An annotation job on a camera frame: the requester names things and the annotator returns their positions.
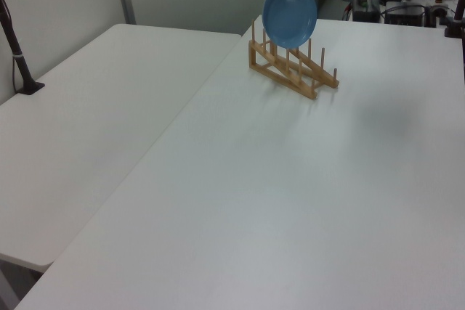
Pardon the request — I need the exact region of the blue round plate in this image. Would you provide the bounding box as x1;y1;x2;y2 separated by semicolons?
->
262;0;318;49

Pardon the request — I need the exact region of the black electronics box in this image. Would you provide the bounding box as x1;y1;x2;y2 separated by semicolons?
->
352;0;383;23

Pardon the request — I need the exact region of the black clamp stand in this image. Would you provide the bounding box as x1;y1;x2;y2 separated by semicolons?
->
443;0;465;38

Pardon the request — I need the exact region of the black camera stand pole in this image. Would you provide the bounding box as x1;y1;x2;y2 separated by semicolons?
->
0;0;47;96

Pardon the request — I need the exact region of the wooden plate rack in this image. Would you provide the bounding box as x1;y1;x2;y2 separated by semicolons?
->
248;18;341;101

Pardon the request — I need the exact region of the black control device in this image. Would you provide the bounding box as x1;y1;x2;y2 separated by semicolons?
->
384;4;426;28

